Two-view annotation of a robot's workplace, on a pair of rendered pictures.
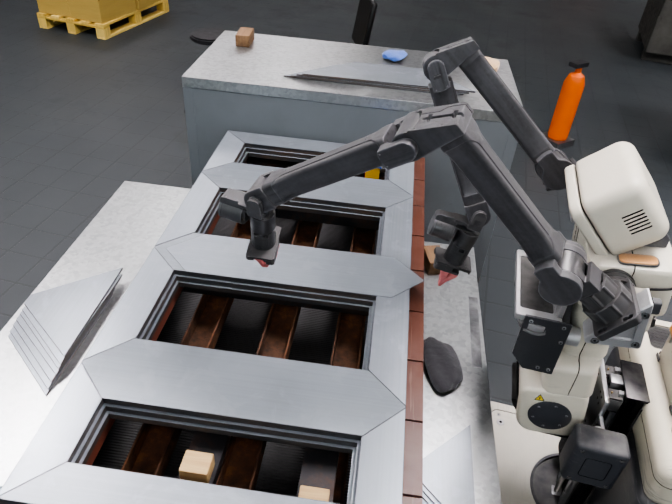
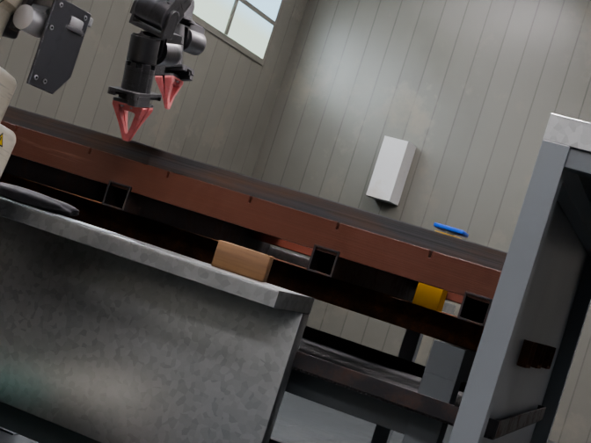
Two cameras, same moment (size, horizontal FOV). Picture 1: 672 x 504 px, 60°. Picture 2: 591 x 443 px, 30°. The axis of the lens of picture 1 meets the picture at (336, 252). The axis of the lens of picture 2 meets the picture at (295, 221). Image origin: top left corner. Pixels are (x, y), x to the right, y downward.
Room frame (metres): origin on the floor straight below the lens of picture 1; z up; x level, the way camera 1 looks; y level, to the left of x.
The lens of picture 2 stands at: (2.16, -2.26, 0.74)
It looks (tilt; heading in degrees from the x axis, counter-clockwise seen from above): 2 degrees up; 105
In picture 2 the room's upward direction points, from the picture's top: 18 degrees clockwise
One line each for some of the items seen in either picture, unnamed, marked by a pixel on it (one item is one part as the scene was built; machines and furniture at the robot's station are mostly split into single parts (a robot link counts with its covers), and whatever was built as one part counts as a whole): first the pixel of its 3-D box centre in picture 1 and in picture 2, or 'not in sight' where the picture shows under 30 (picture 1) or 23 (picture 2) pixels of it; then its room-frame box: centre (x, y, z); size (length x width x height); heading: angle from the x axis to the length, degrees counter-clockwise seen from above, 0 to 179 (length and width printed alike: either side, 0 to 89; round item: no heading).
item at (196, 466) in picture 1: (197, 467); not in sight; (0.68, 0.25, 0.79); 0.06 x 0.05 x 0.04; 86
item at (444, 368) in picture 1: (442, 363); (29, 197); (1.11, -0.32, 0.70); 0.20 x 0.10 x 0.03; 8
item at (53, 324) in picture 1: (55, 320); not in sight; (1.08, 0.73, 0.77); 0.45 x 0.20 x 0.04; 176
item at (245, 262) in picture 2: (433, 259); (243, 261); (1.57, -0.33, 0.71); 0.10 x 0.06 x 0.05; 10
